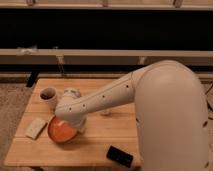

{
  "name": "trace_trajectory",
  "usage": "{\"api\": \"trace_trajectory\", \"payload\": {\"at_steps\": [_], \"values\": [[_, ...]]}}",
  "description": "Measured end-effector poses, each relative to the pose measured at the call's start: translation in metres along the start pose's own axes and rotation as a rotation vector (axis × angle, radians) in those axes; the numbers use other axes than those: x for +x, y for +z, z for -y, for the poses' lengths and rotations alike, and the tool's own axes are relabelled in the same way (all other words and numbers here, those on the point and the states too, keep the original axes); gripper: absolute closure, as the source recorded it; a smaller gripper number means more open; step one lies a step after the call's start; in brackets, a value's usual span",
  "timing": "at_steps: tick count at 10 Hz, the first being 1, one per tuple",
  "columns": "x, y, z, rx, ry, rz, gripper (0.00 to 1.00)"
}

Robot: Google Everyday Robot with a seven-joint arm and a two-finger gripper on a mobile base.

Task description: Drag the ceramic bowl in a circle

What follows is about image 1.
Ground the long wooden bench rail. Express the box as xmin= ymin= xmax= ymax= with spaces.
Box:
xmin=0 ymin=48 xmax=213 ymax=66

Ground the wooden table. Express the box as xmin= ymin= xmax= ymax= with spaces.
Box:
xmin=4 ymin=79 xmax=140 ymax=167

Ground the black rectangular phone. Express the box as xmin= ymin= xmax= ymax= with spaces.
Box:
xmin=106 ymin=146 xmax=133 ymax=168

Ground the orange ceramic bowl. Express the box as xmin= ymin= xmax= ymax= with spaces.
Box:
xmin=48 ymin=116 xmax=77 ymax=143

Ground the white paper cup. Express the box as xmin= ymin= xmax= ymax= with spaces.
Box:
xmin=39 ymin=87 xmax=58 ymax=110

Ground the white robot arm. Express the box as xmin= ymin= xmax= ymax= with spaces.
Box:
xmin=55 ymin=60 xmax=209 ymax=171

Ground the small white bottle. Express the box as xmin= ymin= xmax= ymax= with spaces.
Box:
xmin=101 ymin=109 xmax=111 ymax=116

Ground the beige sponge block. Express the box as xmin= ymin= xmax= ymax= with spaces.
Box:
xmin=25 ymin=118 xmax=47 ymax=139

